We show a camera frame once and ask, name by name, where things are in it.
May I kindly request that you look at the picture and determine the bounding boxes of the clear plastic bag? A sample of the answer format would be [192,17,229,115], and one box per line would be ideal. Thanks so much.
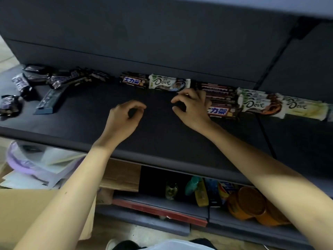
[12,143,79,178]

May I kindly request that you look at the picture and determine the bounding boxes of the flat cardboard piece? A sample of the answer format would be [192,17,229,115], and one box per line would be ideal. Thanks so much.
[100,158,142,193]

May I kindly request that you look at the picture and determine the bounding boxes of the dark grey metal shelf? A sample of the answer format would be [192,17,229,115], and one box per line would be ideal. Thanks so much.
[0,0,333,250]

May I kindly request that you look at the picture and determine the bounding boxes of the person's black trousers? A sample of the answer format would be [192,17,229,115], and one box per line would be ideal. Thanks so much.
[111,237,217,250]

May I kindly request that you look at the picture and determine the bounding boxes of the yellow plastic bottle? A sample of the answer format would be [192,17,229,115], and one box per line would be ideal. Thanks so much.
[194,179,210,208]

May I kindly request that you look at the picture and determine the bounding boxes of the person's left hand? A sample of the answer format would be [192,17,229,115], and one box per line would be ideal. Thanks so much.
[100,100,147,150]

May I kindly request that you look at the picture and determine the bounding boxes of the pile of mixed chocolate bars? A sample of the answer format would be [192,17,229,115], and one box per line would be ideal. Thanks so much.
[0,64,113,118]

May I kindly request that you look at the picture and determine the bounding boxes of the cardboard box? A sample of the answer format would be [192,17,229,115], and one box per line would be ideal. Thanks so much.
[0,158,97,241]

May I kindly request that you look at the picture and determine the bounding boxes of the dark blue carton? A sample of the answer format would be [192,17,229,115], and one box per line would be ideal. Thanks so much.
[205,178,222,208]

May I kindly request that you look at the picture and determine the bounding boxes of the orange blue detergent bag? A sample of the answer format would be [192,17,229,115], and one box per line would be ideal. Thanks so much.
[217,180,239,205]

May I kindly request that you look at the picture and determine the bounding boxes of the person's white shoe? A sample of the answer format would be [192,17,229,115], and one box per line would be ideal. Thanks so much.
[105,237,120,250]

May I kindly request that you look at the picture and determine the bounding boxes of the Dove bar yellow green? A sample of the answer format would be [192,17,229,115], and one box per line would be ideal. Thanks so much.
[282,96,329,122]

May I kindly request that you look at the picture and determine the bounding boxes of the person's right hand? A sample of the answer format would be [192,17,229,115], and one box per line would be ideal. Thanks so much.
[171,88,216,136]

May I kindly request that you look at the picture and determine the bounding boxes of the purple plastic basin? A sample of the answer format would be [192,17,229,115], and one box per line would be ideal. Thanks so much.
[6,140,84,180]

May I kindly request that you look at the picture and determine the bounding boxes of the person's left forearm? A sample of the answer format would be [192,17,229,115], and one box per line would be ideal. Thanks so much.
[14,142,120,250]

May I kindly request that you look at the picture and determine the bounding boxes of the person's right forearm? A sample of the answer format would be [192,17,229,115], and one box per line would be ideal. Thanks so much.
[204,125,333,250]

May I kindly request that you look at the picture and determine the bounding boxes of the Dove bar blue white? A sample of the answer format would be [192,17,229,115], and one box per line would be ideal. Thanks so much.
[148,73,191,92]

